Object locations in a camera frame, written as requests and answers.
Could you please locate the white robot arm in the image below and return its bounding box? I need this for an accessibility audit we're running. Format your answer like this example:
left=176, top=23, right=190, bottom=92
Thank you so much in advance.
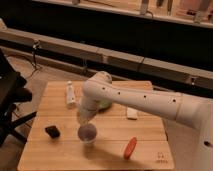
left=78, top=71, right=213, bottom=171

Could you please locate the white rectangular eraser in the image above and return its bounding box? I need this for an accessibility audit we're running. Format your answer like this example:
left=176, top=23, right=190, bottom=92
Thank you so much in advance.
left=126, top=107, right=138, bottom=120

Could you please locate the green ceramic bowl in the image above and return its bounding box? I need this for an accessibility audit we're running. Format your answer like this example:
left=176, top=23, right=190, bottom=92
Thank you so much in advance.
left=98, top=100, right=112, bottom=110

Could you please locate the white tube bottle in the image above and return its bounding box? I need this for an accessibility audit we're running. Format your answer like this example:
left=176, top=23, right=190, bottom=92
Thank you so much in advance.
left=66, top=81, right=76, bottom=108

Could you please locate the clear plastic cup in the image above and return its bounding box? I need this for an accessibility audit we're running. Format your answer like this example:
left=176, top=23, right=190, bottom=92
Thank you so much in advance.
left=78, top=123, right=97, bottom=145

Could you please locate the orange carrot toy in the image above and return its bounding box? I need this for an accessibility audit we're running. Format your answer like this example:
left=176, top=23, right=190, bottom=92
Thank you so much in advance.
left=123, top=137, right=137, bottom=159

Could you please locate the black small object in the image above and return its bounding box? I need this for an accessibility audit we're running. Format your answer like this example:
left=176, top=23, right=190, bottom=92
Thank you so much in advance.
left=45, top=125, right=60, bottom=138

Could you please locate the black chair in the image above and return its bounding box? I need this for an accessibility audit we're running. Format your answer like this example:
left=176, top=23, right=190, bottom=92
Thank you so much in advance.
left=0, top=49, right=36, bottom=147

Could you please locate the black cable on floor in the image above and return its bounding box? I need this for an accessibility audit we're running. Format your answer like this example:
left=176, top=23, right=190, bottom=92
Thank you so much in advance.
left=26, top=39, right=43, bottom=80

